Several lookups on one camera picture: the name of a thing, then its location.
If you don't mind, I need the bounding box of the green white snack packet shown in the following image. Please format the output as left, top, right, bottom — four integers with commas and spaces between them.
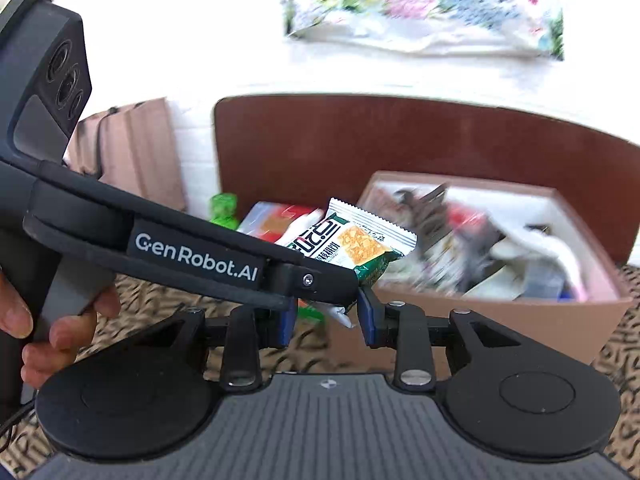
274, 197, 419, 330

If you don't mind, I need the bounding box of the person's left hand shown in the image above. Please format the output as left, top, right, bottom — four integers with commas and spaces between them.
0, 273, 123, 390

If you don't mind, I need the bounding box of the letter patterned tan cloth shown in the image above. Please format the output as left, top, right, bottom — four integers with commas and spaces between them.
1, 266, 639, 479

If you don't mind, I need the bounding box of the red blue flat box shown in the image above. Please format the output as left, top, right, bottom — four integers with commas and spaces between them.
238, 202, 324, 246

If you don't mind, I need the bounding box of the green plastic item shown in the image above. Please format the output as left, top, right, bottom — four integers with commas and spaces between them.
209, 193, 240, 231

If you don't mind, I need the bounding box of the brown cardboard storage box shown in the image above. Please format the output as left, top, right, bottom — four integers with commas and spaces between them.
358, 171, 631, 363

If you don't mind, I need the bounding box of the dark brown wooden board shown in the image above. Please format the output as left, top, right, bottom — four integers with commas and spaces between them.
213, 94, 639, 262

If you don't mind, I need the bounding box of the floral plastic bag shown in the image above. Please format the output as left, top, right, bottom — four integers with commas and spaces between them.
282, 0, 564, 60

